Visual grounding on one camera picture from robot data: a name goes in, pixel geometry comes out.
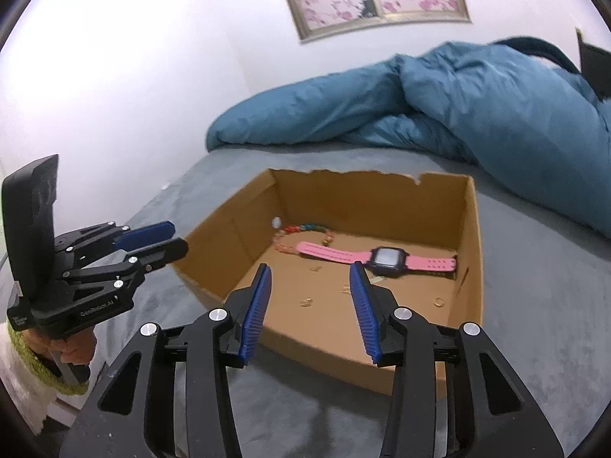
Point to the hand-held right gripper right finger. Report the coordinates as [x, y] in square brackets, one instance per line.
[363, 310]

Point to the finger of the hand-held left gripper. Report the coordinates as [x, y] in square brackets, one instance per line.
[148, 234]
[162, 250]

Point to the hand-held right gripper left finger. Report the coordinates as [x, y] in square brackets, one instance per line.
[257, 310]

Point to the brown cardboard box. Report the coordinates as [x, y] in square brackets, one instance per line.
[405, 291]

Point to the person's left forearm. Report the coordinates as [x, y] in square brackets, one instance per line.
[19, 381]

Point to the person's left hand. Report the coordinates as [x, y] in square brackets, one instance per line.
[76, 350]

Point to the grey bed blanket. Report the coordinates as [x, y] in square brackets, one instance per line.
[525, 319]

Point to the blue duvet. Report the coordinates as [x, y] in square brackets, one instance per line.
[477, 114]

